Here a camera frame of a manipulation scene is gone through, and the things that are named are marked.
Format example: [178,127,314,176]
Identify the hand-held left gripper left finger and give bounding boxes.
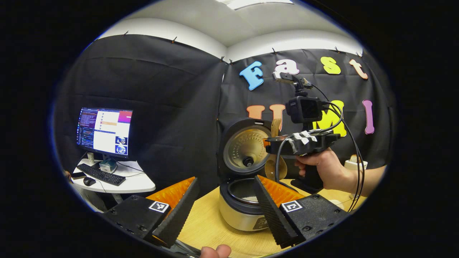
[102,176,200,249]

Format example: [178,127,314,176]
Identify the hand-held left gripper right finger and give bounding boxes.
[253,175,350,250]

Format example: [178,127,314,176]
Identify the wooden spoon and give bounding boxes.
[264,118,288,182]

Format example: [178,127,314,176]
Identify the silver rice cooker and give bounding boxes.
[217,118,306,233]

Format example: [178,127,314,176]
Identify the white side table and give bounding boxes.
[71,158,157,203]

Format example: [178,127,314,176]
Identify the white toaster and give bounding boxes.
[344,159,369,171]

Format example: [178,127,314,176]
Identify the teal box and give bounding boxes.
[99,158,118,174]

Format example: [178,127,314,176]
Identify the black keyboard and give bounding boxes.
[76,163,126,186]

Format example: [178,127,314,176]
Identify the computer monitor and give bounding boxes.
[76,106,134,159]

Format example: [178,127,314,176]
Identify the black cable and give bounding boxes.
[275,83,365,212]

